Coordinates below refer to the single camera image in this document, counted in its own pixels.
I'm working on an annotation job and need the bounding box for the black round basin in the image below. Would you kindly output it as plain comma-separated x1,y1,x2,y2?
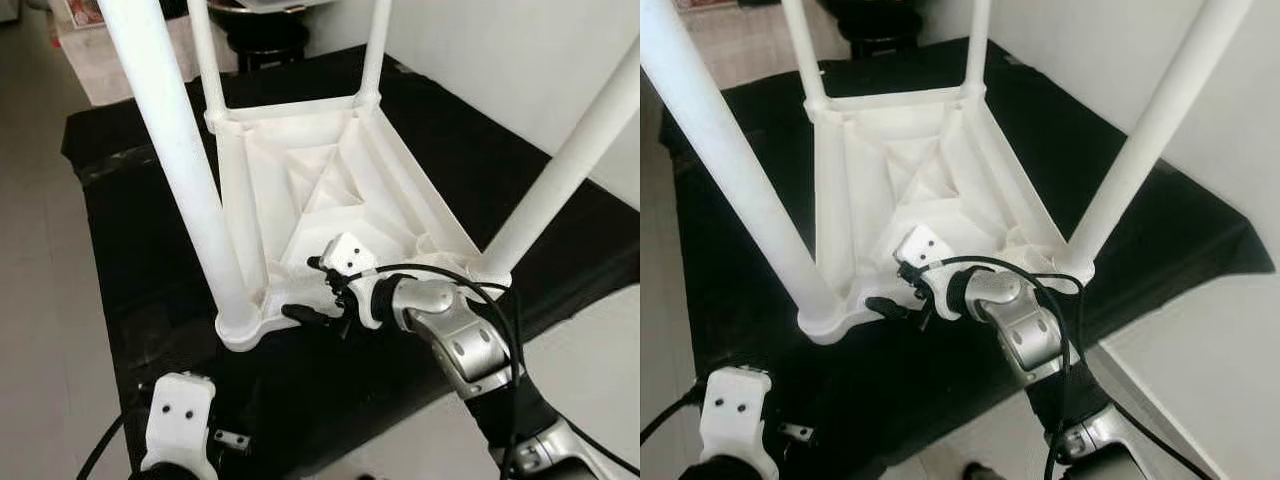
830,0,927,59
205,0,313,73

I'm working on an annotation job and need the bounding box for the black tablecloth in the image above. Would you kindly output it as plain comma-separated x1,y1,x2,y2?
60,45,641,480
660,38,1276,480

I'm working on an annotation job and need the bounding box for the white plastic children table top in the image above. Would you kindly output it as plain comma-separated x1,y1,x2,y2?
797,85,1096,346
205,93,513,353

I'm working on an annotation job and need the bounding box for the grey plastic storage box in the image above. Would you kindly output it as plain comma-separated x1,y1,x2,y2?
235,0,333,13

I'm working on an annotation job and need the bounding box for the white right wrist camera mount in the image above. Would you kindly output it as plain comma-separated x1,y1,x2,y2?
893,225,958,321
322,232,386,331

